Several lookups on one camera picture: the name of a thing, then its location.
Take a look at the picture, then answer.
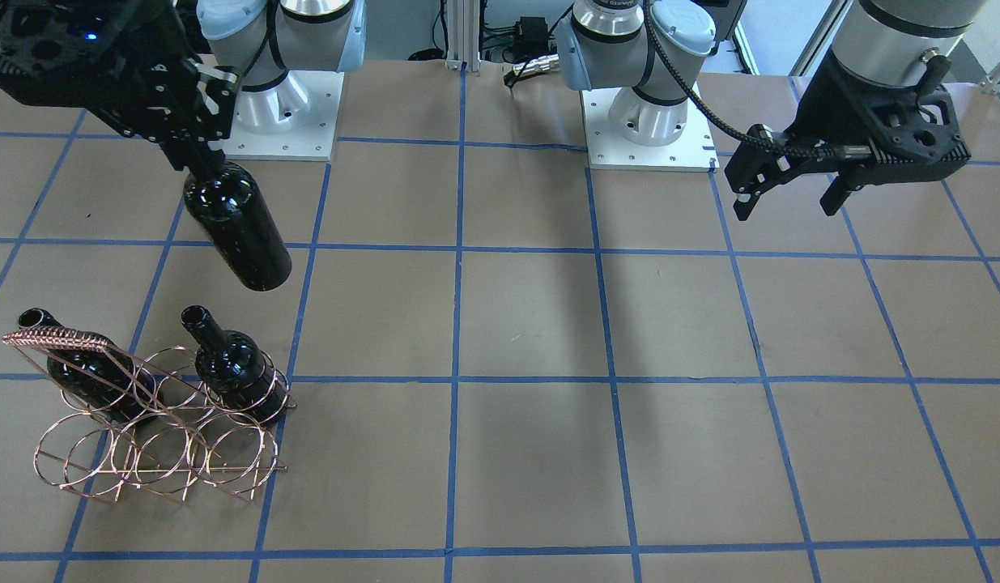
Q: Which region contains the dark wine bottle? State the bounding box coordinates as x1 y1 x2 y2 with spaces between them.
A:
184 161 292 292

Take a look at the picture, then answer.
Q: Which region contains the dark wine bottle front slot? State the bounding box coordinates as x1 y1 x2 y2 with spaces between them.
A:
181 305 285 427

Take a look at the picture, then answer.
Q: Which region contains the dark wine bottle slot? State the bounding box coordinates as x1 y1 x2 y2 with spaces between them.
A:
181 305 285 427
45 348 156 428

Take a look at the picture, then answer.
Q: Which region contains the dark wine bottle rear slot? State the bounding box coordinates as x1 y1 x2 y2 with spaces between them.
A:
45 348 156 428

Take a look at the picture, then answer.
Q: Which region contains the black braided cable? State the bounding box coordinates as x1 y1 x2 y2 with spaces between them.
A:
641 0 873 159

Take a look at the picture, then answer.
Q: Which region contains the copper wire wine basket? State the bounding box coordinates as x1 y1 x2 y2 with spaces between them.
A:
2 327 288 504

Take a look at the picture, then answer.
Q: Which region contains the aluminium frame post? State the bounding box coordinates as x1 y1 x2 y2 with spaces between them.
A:
443 0 482 74

